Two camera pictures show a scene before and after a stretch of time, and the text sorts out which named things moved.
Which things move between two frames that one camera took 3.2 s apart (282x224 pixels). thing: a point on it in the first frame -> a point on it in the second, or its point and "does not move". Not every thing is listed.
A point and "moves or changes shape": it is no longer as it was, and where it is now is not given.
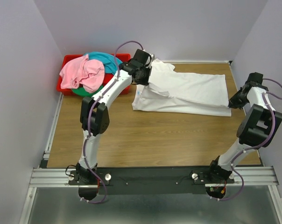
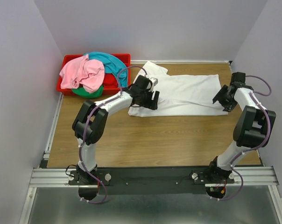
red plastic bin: [124, 87] does not move
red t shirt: [107, 78] does not move
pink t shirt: [74, 72] does not move
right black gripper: [237, 98] -> [224, 97]
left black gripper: [141, 76] -> [150, 100]
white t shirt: [184, 93] moves or changes shape
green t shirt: [81, 92] does not move
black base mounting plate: [151, 180] does not move
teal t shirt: [108, 60] does not move
